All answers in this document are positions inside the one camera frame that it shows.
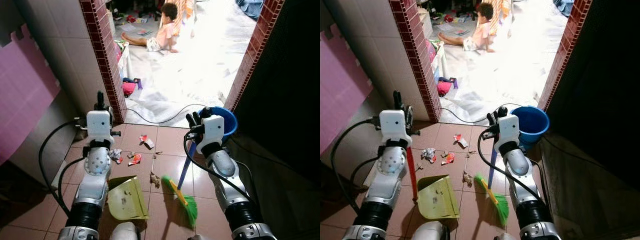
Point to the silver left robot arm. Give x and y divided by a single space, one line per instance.
387 175
95 175

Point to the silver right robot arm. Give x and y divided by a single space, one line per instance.
517 167
225 170

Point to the blue plastic bucket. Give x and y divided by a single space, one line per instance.
531 125
227 122

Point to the pink and purple toy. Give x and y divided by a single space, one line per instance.
129 88
444 88

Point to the crumpled grey paper ball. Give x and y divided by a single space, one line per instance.
116 156
428 154

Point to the red and white wrapper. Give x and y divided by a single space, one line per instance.
460 140
146 141

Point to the small brown scrap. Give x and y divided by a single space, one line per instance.
158 152
471 152

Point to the crumpled red wrapper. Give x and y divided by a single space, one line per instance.
134 159
448 158

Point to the pink foam mat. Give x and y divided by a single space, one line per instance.
342 95
25 90

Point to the crumpled brown paper scrap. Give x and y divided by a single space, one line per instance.
155 179
467 178

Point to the sitting child in pink shirt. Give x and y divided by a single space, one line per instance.
165 35
481 35

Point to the orange striped cloth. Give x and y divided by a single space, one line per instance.
186 12
501 12

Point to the silver robot left leg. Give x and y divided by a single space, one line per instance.
429 231
125 232

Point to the silver robot leg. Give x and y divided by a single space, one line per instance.
429 231
125 232
498 237
198 237

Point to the blue cloth heap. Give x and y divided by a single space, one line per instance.
250 7
564 6

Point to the silver robot right leg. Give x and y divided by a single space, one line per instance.
198 237
498 237

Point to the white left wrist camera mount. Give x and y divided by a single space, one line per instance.
392 127
99 127

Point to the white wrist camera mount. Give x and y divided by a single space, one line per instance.
99 127
212 132
392 127
507 131

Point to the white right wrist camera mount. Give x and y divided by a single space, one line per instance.
507 131
212 132

